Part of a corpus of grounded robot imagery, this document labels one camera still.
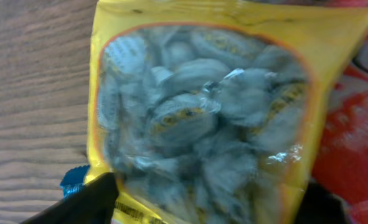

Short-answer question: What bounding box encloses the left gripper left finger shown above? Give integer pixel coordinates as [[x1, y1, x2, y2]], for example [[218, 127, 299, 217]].
[[22, 173, 119, 224]]

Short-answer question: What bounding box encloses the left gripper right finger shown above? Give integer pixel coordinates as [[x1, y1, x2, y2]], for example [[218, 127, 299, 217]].
[[294, 181, 352, 224]]

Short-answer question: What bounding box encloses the red Hacks candy bag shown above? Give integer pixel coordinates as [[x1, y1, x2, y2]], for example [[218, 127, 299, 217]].
[[311, 0, 368, 224]]

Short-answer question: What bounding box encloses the yellow Hacks candy bag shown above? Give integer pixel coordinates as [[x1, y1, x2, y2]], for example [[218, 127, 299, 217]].
[[86, 1, 368, 223]]

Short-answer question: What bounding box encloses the blue snack bar wrapper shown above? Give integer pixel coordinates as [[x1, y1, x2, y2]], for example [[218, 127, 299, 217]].
[[60, 165, 90, 198]]

